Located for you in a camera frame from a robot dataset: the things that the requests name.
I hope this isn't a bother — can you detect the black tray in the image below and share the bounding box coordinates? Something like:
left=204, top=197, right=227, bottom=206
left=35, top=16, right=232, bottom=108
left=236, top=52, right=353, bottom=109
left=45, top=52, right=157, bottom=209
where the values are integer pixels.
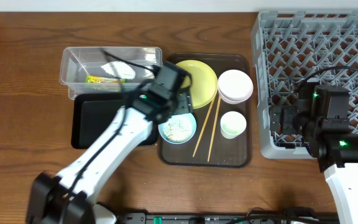
left=71, top=91, right=160, bottom=149

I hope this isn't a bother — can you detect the clear plastic bin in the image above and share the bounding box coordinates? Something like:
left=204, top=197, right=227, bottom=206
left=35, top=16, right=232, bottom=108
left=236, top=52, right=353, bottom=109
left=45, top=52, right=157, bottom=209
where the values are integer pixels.
left=60, top=47, right=163, bottom=100

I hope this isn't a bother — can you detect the light blue bowl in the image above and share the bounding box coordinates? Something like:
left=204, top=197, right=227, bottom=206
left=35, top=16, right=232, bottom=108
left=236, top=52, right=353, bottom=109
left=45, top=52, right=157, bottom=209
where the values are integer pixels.
left=158, top=113, right=197, bottom=144

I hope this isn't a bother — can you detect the wooden chopstick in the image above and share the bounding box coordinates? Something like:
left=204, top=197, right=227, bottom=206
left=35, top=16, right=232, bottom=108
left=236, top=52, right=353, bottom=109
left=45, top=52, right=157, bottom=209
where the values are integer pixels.
left=193, top=96, right=216, bottom=157
left=208, top=96, right=221, bottom=162

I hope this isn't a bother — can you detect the pink bowl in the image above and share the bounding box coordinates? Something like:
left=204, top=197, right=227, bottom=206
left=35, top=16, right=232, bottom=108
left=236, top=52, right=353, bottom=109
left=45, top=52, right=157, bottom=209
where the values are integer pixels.
left=218, top=70, right=254, bottom=105

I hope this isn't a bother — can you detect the grey dishwasher rack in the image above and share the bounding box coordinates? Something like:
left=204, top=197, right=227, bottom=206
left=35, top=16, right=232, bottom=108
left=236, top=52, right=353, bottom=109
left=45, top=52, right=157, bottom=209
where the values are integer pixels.
left=251, top=11, right=358, bottom=159

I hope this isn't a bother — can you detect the left wooden chopstick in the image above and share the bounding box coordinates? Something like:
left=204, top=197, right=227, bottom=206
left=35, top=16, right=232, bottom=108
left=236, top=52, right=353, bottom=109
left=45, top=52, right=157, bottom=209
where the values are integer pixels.
left=193, top=96, right=216, bottom=157

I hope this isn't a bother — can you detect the right wooden chopstick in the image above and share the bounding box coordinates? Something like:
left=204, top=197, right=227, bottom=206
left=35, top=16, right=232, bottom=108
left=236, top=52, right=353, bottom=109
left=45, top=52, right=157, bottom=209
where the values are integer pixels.
left=208, top=96, right=221, bottom=162

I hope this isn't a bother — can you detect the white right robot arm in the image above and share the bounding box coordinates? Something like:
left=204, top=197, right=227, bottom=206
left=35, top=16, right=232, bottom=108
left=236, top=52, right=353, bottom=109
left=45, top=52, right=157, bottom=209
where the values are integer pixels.
left=270, top=82, right=358, bottom=223

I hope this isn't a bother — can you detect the brown serving tray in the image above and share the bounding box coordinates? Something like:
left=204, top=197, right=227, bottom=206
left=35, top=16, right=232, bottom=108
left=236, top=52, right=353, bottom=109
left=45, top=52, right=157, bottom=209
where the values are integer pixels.
left=158, top=53, right=252, bottom=168

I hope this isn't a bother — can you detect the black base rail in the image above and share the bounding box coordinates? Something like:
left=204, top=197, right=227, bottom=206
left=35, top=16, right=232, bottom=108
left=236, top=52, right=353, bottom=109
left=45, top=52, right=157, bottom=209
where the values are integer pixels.
left=117, top=207, right=339, bottom=224

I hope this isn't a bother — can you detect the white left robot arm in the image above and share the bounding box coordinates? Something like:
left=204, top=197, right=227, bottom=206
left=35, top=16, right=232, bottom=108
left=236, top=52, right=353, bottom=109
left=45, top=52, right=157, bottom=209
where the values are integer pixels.
left=25, top=62, right=191, bottom=223

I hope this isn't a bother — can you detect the yellow plate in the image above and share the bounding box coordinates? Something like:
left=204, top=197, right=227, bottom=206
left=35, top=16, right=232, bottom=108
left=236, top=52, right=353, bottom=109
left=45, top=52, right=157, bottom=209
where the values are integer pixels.
left=176, top=60, right=218, bottom=109

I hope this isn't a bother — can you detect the pale green cup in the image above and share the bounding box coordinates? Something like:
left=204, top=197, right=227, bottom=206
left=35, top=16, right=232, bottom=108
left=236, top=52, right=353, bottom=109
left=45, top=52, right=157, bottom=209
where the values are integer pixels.
left=220, top=111, right=247, bottom=139

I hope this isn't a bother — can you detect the rice food waste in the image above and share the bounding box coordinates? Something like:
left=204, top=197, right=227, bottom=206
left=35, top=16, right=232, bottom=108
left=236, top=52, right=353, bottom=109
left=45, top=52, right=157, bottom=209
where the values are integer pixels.
left=163, top=118, right=193, bottom=142

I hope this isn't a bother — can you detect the white napkin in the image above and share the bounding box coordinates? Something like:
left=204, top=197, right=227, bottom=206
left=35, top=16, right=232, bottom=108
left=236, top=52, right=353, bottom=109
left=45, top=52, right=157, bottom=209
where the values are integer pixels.
left=101, top=61, right=135, bottom=80

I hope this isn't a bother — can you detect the green yellow snack wrapper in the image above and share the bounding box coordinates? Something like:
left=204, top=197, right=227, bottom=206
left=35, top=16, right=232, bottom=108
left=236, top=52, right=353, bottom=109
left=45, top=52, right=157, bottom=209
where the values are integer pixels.
left=85, top=75, right=126, bottom=83

